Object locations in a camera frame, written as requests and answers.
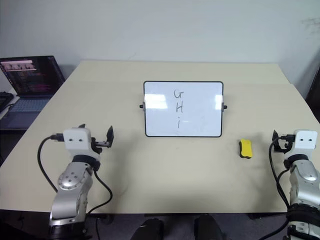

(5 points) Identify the yellow whiteboard eraser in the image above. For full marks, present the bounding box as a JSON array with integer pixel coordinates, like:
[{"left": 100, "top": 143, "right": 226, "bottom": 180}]
[{"left": 238, "top": 138, "right": 254, "bottom": 159}]

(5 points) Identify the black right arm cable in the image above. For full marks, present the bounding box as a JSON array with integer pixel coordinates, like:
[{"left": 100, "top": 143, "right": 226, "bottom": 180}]
[{"left": 268, "top": 134, "right": 296, "bottom": 209}]

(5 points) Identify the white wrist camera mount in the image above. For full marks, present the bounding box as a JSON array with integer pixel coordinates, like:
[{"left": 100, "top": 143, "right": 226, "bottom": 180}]
[
  {"left": 292, "top": 129, "right": 319, "bottom": 159},
  {"left": 62, "top": 127, "right": 92, "bottom": 159}
]

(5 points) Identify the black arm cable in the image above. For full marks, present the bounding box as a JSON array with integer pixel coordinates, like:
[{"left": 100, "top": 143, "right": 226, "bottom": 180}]
[
  {"left": 268, "top": 134, "right": 296, "bottom": 209},
  {"left": 37, "top": 134, "right": 113, "bottom": 215}
]

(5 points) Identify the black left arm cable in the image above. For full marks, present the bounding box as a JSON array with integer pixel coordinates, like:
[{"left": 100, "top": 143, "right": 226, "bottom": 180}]
[{"left": 37, "top": 134, "right": 113, "bottom": 215}]

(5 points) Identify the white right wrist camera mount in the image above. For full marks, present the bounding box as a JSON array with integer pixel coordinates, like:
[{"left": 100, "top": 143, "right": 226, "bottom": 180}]
[{"left": 292, "top": 129, "right": 319, "bottom": 159}]

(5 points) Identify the dark rounded shape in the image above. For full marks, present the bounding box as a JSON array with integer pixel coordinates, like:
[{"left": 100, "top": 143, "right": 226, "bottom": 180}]
[{"left": 129, "top": 217, "right": 165, "bottom": 240}]

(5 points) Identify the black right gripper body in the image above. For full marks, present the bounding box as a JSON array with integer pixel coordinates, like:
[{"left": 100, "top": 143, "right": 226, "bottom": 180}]
[{"left": 273, "top": 139, "right": 295, "bottom": 154}]

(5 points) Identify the black-framed whiteboard on stand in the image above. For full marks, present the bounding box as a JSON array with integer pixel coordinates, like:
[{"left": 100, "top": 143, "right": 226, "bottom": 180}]
[{"left": 139, "top": 80, "right": 228, "bottom": 138}]

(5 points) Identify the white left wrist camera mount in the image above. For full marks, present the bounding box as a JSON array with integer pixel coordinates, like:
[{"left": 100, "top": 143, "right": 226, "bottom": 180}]
[{"left": 62, "top": 127, "right": 92, "bottom": 159}]

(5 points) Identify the open dark laptop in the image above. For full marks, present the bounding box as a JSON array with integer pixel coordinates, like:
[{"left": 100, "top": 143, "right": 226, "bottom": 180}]
[{"left": 0, "top": 55, "right": 67, "bottom": 131}]

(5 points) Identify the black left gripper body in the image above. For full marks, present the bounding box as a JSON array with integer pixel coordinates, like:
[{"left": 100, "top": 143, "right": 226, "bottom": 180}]
[{"left": 90, "top": 136, "right": 112, "bottom": 154}]

